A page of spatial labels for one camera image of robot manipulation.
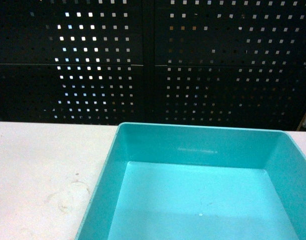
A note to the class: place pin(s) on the teal plastic bin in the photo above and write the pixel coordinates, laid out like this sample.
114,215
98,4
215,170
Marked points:
180,182

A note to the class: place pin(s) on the black perforated metal panel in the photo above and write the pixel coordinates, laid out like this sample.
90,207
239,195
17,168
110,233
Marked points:
228,63

